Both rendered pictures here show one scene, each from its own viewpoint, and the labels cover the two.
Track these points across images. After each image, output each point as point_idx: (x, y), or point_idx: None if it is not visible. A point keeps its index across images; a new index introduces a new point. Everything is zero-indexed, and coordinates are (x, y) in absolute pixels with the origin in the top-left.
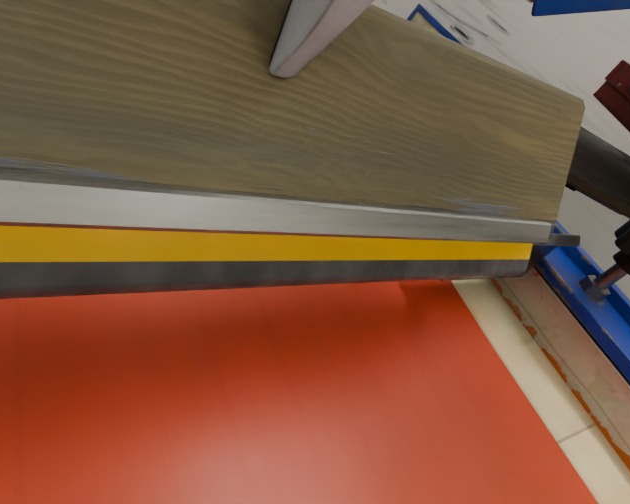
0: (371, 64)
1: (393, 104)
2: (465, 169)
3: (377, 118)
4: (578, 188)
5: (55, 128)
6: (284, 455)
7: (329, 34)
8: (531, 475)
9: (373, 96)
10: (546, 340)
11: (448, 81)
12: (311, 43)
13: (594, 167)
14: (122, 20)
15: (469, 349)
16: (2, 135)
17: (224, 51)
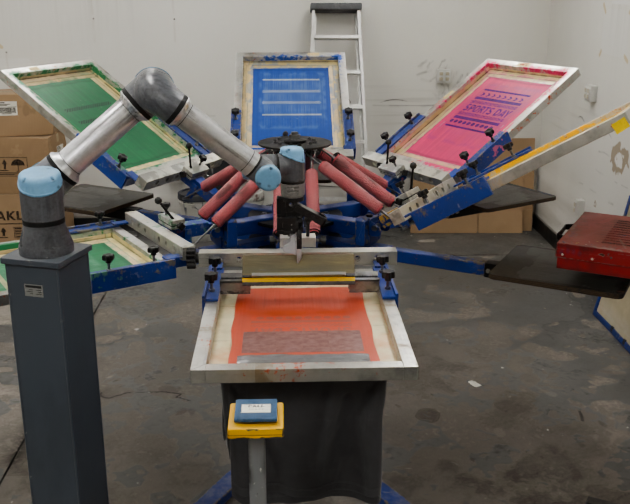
0: (308, 259)
1: (312, 262)
2: (327, 267)
3: (310, 264)
4: (508, 281)
5: (280, 270)
6: (308, 307)
7: (298, 258)
8: (353, 312)
9: (309, 262)
10: (380, 301)
11: (320, 258)
12: (297, 259)
13: (540, 271)
14: (284, 262)
15: (356, 303)
16: (277, 271)
17: (292, 262)
